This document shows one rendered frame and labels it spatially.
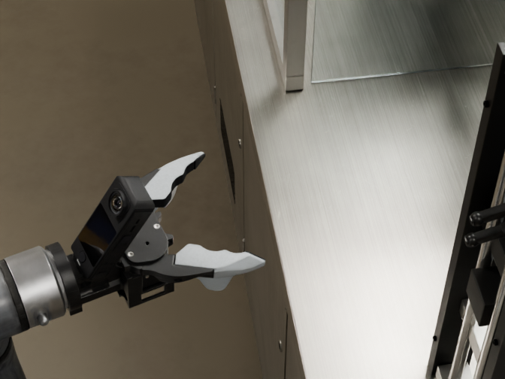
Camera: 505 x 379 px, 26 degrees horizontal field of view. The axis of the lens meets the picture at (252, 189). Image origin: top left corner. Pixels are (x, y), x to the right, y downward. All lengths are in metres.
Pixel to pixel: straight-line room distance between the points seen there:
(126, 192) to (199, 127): 1.94
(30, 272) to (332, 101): 0.79
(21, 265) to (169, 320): 1.50
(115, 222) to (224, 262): 0.12
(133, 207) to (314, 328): 0.49
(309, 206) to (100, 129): 1.47
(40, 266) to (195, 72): 2.09
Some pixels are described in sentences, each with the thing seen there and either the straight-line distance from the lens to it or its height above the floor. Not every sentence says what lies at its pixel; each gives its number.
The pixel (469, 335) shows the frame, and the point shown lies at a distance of 1.30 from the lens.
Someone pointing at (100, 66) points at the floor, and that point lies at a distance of 3.19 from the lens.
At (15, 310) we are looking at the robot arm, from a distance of 1.09.
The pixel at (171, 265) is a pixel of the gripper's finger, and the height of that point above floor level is 1.24.
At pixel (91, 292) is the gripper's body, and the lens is 1.15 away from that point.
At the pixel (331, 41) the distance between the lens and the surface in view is 1.72.
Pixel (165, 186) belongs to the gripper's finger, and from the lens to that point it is 1.15.
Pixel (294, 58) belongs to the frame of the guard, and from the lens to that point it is 1.72.
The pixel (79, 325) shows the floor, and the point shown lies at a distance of 2.59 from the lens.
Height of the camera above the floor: 2.10
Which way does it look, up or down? 48 degrees down
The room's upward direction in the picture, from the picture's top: straight up
